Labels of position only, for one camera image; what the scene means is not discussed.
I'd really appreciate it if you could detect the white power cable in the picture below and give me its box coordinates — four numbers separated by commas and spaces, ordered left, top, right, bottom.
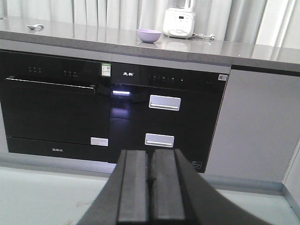
192, 33, 216, 40

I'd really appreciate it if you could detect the black disinfection cabinet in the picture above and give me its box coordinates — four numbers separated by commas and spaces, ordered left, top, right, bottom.
109, 62, 228, 173

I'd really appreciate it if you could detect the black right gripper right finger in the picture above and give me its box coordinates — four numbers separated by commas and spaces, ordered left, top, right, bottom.
151, 149, 253, 225

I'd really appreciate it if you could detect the white blender appliance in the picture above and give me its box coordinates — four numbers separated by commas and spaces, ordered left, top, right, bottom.
163, 0, 196, 39

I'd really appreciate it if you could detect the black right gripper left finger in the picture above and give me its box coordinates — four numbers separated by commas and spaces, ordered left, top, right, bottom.
77, 150, 149, 225

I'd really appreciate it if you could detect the light blue plastic spoon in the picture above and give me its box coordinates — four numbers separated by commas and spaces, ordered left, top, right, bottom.
26, 24, 44, 30

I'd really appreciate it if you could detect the purple plastic bowl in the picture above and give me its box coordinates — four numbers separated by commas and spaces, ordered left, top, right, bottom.
136, 29, 161, 43

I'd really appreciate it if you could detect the white pleated curtain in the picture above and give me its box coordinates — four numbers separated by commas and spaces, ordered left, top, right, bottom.
0, 0, 300, 49

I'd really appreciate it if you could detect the grey cabinet door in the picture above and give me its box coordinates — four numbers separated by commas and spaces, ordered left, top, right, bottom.
206, 69, 300, 182

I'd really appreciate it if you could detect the black built-in dishwasher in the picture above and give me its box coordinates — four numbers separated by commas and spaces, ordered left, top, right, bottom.
0, 50, 113, 162

